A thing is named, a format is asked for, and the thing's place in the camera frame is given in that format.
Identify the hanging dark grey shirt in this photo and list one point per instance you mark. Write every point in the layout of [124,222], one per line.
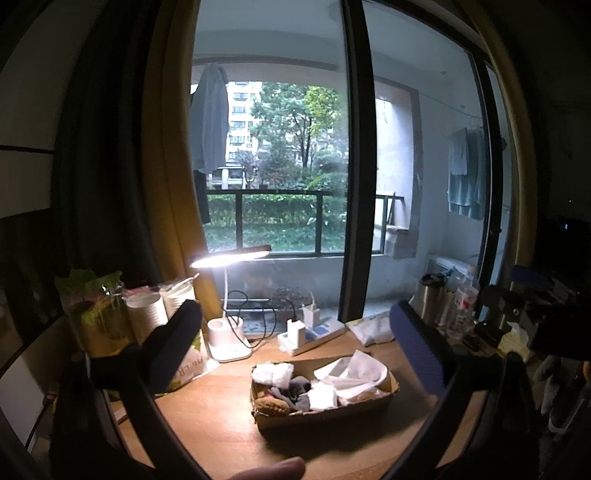
[207,129]

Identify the metal thermos cup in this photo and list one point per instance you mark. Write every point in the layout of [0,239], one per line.
[429,300]

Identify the dark green curtain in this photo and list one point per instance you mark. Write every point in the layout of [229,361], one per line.
[106,161]

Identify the white tissue paper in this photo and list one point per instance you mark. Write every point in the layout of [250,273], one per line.
[274,374]

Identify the crumpled white wrapper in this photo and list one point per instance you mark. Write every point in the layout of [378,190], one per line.
[355,374]

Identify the white ribbed can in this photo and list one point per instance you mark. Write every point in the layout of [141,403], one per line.
[180,295]
[147,318]

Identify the black window frame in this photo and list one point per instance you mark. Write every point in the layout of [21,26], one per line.
[360,161]

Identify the white power strip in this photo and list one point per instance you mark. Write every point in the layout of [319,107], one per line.
[323,333]

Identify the brown loofah sponge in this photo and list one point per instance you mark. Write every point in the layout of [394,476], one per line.
[272,407]

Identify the person's left hand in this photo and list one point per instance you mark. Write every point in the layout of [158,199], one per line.
[272,470]

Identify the white paper bag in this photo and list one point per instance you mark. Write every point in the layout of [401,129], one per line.
[189,369]

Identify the black balcony railing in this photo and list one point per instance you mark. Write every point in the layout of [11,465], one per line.
[318,221]

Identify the white plastic bag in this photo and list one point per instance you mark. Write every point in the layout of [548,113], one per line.
[374,330]

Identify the yellow tissue box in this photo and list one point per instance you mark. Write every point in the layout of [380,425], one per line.
[512,344]

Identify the grey dotted sock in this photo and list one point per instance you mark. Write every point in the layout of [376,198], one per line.
[295,392]

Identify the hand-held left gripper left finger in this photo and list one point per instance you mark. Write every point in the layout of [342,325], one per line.
[175,341]

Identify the clear water bottle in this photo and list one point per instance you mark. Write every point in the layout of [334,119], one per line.
[464,304]

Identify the white desk lamp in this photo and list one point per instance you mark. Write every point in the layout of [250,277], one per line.
[228,337]

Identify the hanging blue towels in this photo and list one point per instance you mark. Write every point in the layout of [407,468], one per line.
[466,175]

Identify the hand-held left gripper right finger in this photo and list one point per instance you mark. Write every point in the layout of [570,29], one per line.
[415,350]

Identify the cardboard box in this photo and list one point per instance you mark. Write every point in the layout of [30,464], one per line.
[323,415]

